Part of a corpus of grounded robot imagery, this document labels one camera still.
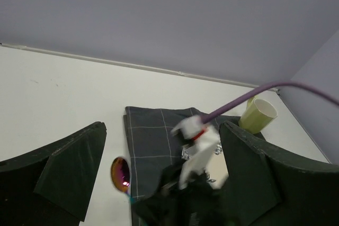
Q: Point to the blue floral plate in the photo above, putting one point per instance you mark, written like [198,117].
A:
[215,165]

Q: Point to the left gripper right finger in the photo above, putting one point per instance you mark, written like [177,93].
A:
[268,185]

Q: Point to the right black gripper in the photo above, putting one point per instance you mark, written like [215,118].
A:
[197,204]

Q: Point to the dark checked cloth napkin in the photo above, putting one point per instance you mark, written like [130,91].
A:
[152,147]

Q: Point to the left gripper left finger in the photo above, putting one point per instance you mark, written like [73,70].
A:
[53,185]

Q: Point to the pale yellow paper cup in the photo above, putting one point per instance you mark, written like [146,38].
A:
[258,114]

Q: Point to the iridescent spoon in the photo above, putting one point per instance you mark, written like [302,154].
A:
[120,176]

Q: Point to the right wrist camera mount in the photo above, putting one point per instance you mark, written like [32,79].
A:
[193,129]

